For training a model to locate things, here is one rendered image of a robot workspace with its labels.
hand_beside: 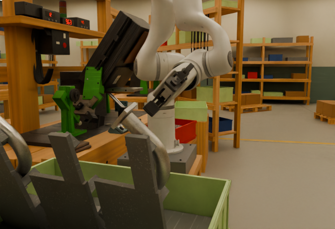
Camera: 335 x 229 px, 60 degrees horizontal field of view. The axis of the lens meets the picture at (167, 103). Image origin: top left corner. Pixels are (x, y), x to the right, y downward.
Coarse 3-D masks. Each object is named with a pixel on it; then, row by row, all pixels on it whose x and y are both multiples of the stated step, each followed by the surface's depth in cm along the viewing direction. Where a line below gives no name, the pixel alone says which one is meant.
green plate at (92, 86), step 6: (90, 72) 182; (96, 72) 181; (90, 78) 182; (96, 78) 180; (84, 84) 182; (90, 84) 181; (96, 84) 180; (84, 90) 182; (90, 90) 181; (96, 90) 179; (102, 90) 185; (84, 96) 181; (90, 96) 180
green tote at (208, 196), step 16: (48, 160) 98; (112, 176) 93; (128, 176) 91; (176, 176) 86; (192, 176) 84; (32, 192) 92; (96, 192) 96; (176, 192) 87; (192, 192) 85; (208, 192) 83; (224, 192) 74; (176, 208) 87; (192, 208) 85; (208, 208) 84; (224, 208) 74; (224, 224) 75
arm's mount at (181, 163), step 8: (184, 144) 136; (192, 144) 135; (184, 152) 123; (192, 152) 125; (120, 160) 116; (128, 160) 115; (176, 160) 112; (184, 160) 112; (192, 160) 126; (176, 168) 110; (184, 168) 110
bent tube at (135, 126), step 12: (132, 108) 54; (120, 120) 54; (132, 120) 55; (132, 132) 55; (144, 132) 54; (156, 144) 54; (156, 156) 55; (168, 156) 56; (156, 168) 56; (168, 168) 56
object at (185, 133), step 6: (180, 120) 196; (186, 120) 194; (192, 120) 192; (180, 126) 172; (186, 126) 178; (192, 126) 187; (180, 132) 172; (186, 132) 180; (192, 132) 188; (180, 138) 173; (186, 138) 180; (192, 138) 188
